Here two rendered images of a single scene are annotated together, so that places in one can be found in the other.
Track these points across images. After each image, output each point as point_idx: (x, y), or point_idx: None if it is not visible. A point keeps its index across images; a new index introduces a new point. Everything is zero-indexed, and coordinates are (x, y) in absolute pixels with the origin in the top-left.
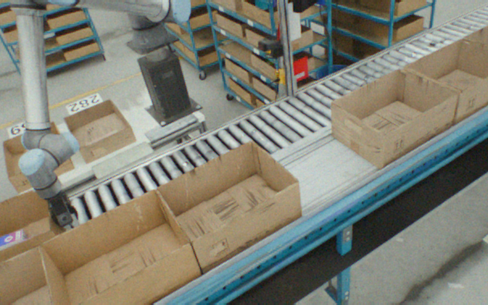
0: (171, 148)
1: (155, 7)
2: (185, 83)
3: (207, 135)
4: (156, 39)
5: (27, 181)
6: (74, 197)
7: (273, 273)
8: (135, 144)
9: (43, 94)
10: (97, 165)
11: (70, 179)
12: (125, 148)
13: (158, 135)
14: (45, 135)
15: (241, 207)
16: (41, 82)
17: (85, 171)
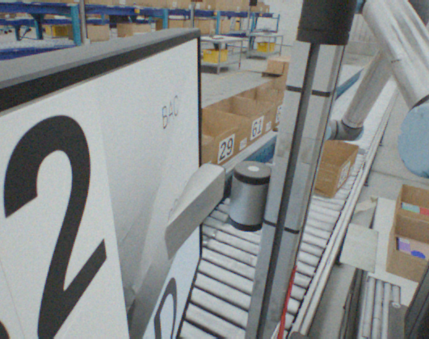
0: (325, 272)
1: (406, 98)
2: (427, 320)
3: (302, 305)
4: None
5: (397, 198)
6: (343, 209)
7: None
8: (380, 267)
9: (355, 95)
10: (376, 234)
11: (376, 218)
12: (380, 258)
13: (371, 286)
14: (333, 119)
15: None
16: (360, 85)
17: (376, 227)
